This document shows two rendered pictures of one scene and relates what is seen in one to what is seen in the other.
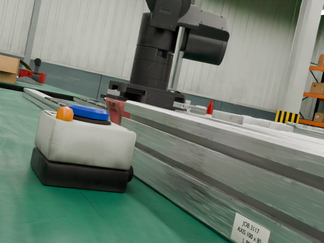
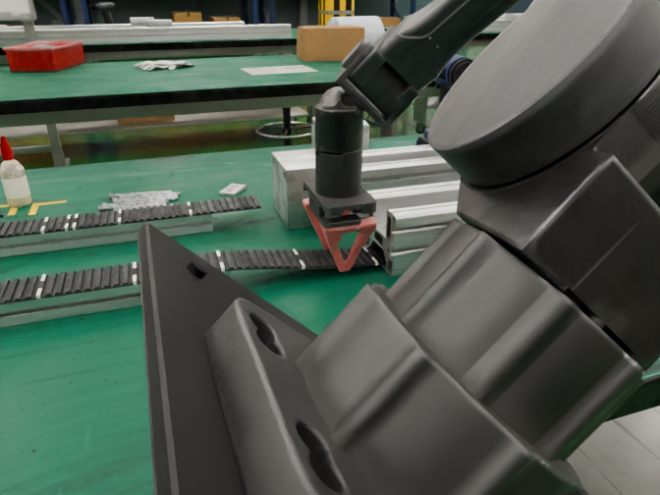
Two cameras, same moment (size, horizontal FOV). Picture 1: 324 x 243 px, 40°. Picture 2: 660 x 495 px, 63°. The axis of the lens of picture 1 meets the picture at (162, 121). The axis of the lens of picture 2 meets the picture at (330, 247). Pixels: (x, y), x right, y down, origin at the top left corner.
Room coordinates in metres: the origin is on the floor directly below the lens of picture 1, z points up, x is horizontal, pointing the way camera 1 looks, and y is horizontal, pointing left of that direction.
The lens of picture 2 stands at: (0.58, 0.66, 1.12)
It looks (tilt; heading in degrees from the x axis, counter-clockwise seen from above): 26 degrees down; 278
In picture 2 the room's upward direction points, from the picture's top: straight up
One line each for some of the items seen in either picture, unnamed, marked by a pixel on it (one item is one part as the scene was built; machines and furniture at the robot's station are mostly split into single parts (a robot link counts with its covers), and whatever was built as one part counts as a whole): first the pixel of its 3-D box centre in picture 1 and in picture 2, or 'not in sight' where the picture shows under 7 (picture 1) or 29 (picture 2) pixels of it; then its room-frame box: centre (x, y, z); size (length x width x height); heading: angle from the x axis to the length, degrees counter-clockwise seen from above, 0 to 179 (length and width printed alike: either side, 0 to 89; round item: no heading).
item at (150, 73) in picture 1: (150, 74); (338, 176); (0.65, 0.03, 0.91); 0.10 x 0.07 x 0.07; 116
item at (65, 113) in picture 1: (65, 113); not in sight; (0.40, 0.09, 0.85); 0.01 x 0.01 x 0.01
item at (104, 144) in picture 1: (89, 149); not in sight; (0.44, 0.07, 0.81); 0.10 x 0.08 x 0.06; 116
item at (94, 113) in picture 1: (87, 116); not in sight; (0.44, 0.07, 0.84); 0.04 x 0.04 x 0.02
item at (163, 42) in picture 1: (162, 34); (339, 125); (0.65, 0.03, 0.97); 0.07 x 0.06 x 0.07; 97
